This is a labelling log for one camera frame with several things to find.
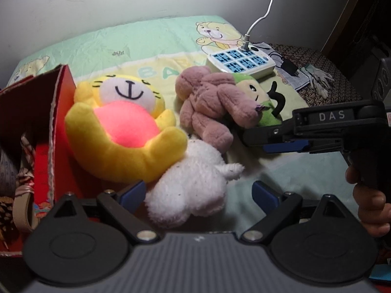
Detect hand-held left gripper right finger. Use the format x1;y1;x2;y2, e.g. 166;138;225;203
240;181;349;245

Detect grey patterned cloth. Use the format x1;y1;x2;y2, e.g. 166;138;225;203
0;149;19;196

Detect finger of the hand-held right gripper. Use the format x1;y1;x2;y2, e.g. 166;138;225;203
242;119;295;147
262;139;346;155

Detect white gloves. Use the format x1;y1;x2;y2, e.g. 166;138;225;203
301;64;335;100

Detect printed paper leaflet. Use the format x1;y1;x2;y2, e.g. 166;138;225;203
276;65;311;92

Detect bear printed blanket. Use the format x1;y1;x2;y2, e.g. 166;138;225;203
6;15;352;241

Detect red cardboard box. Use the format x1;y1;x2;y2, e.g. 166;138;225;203
0;64;87;257

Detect yellow tiger plush toy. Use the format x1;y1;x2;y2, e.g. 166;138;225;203
65;74;188;184

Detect black power adapter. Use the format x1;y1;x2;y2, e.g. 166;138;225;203
280;59;298;77

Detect mauve plush toy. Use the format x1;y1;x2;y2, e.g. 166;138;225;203
175;65;263;153

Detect white power cable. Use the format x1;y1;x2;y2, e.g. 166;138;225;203
240;0;276;52

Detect beige sandal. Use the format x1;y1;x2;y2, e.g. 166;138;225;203
12;185;40;234

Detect brown pinecone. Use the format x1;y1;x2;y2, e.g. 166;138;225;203
0;197;16;243

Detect green plush toy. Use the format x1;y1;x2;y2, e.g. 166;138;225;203
231;73;286;128

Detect person's right hand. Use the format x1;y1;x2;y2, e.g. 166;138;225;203
345;162;391;239

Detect white blue power strip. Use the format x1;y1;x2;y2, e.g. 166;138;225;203
205;43;276;76

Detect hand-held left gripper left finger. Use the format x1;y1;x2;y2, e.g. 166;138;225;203
50;181;159;245

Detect white fluffy plush toy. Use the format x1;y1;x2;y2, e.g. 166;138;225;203
144;139;245;229

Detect dark wooden furniture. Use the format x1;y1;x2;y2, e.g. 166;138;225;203
320;0;391;77

